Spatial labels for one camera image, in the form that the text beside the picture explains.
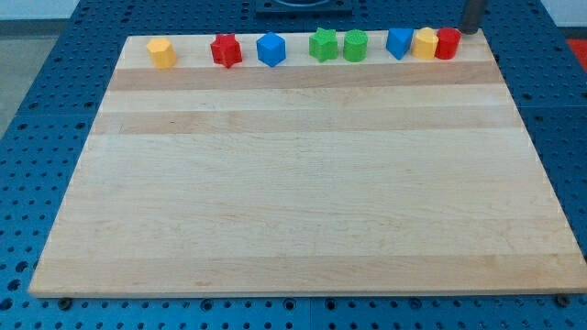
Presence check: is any red cylinder block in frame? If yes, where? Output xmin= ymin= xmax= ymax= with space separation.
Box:
xmin=435 ymin=27 xmax=461 ymax=60

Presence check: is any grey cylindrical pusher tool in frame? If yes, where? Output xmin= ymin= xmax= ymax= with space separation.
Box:
xmin=458 ymin=0 xmax=488 ymax=35

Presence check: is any green cylinder block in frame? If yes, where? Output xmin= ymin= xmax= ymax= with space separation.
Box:
xmin=343 ymin=29 xmax=369 ymax=62

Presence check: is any yellow hexagon block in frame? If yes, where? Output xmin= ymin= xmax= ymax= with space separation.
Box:
xmin=146 ymin=38 xmax=177 ymax=69

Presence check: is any wooden board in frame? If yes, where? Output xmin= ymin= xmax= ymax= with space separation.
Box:
xmin=28 ymin=31 xmax=586 ymax=299

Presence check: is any green star block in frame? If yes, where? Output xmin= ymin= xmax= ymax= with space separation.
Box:
xmin=308 ymin=27 xmax=338 ymax=62

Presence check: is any blue cube block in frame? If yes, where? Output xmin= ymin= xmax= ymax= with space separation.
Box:
xmin=256 ymin=32 xmax=286 ymax=67

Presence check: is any red star block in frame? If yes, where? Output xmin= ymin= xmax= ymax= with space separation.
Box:
xmin=210 ymin=33 xmax=242 ymax=69

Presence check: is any yellow heart block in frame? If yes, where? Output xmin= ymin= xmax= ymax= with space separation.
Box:
xmin=411 ymin=27 xmax=438 ymax=61

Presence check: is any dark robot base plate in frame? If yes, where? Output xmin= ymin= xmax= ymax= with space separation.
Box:
xmin=253 ymin=0 xmax=353 ymax=16

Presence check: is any blue triangle block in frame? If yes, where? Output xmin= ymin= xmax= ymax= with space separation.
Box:
xmin=386 ymin=27 xmax=414 ymax=60

